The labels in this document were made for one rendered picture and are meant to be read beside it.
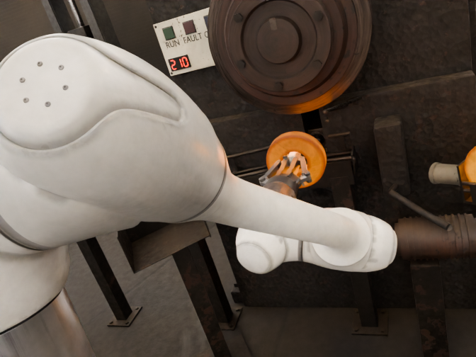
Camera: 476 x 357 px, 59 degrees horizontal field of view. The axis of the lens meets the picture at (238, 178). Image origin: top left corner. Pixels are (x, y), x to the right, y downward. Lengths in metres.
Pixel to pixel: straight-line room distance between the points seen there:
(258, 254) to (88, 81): 0.57
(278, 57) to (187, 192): 0.90
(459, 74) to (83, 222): 1.24
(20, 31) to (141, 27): 2.86
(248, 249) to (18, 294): 0.48
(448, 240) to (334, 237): 0.70
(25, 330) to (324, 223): 0.40
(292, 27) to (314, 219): 0.67
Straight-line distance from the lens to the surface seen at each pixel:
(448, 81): 1.37
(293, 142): 1.07
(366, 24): 1.23
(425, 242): 1.30
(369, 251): 0.77
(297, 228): 0.58
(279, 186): 0.89
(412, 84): 1.38
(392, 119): 1.34
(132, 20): 8.63
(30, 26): 10.08
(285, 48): 1.17
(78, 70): 0.24
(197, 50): 1.50
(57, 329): 0.41
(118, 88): 0.25
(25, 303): 0.37
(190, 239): 1.36
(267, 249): 0.76
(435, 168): 1.26
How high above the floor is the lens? 1.26
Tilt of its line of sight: 23 degrees down
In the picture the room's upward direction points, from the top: 17 degrees counter-clockwise
